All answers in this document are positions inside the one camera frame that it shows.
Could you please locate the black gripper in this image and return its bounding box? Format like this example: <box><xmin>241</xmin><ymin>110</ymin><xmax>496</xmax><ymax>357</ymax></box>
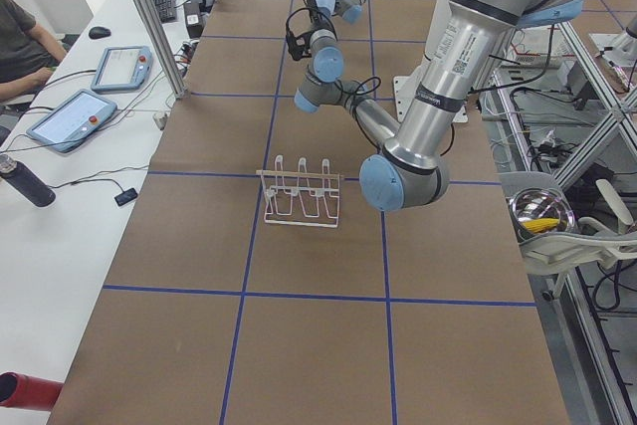
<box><xmin>310</xmin><ymin>14</ymin><xmax>332</xmax><ymax>45</ymax></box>

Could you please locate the far blue teach pendant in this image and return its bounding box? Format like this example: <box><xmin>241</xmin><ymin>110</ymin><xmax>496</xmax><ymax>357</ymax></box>
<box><xmin>91</xmin><ymin>46</ymin><xmax>153</xmax><ymax>94</ymax></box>

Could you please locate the blue teach pendant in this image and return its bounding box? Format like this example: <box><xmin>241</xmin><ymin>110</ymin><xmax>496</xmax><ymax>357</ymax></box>
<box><xmin>91</xmin><ymin>46</ymin><xmax>153</xmax><ymax>94</ymax></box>
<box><xmin>27</xmin><ymin>90</ymin><xmax>116</xmax><ymax>153</ymax></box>

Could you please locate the black computer mouse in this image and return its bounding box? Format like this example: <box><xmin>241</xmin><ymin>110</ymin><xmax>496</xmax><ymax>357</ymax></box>
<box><xmin>89</xmin><ymin>26</ymin><xmax>111</xmax><ymax>40</ymax></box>

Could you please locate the near blue teach pendant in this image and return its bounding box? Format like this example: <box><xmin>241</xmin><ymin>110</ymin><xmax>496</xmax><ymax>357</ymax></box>
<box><xmin>27</xmin><ymin>90</ymin><xmax>116</xmax><ymax>153</ymax></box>

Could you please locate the small black phone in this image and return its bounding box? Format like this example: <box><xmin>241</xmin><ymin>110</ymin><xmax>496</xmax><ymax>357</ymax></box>
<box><xmin>114</xmin><ymin>188</ymin><xmax>138</xmax><ymax>207</ymax></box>

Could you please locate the metal bowl with corn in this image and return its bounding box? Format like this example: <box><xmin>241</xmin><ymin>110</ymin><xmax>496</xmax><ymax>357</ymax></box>
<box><xmin>508</xmin><ymin>188</ymin><xmax>576</xmax><ymax>242</ymax></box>

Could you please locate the seated person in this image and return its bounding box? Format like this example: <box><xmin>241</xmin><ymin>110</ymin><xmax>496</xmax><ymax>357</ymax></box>
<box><xmin>1</xmin><ymin>0</ymin><xmax>69</xmax><ymax>103</ymax></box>

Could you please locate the black water bottle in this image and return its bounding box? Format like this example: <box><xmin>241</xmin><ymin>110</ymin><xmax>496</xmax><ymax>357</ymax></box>
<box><xmin>1</xmin><ymin>154</ymin><xmax>56</xmax><ymax>207</ymax></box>

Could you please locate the red cylinder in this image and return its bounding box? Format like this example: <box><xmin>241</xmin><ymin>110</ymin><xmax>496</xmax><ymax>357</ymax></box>
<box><xmin>1</xmin><ymin>371</ymin><xmax>63</xmax><ymax>411</ymax></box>

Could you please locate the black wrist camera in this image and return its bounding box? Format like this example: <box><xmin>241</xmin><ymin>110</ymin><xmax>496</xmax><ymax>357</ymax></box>
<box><xmin>285</xmin><ymin>7</ymin><xmax>313</xmax><ymax>62</ymax></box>

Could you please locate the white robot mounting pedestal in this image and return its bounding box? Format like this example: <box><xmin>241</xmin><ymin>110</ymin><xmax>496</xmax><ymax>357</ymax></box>
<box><xmin>392</xmin><ymin>0</ymin><xmax>469</xmax><ymax>124</ymax></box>

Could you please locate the white wire cup holder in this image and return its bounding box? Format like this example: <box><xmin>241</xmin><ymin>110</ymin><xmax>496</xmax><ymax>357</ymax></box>
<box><xmin>256</xmin><ymin>154</ymin><xmax>341</xmax><ymax>228</ymax></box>

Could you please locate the aluminium frame post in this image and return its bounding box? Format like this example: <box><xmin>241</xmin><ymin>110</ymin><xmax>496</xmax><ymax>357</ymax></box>
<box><xmin>133</xmin><ymin>0</ymin><xmax>186</xmax><ymax>99</ymax></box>

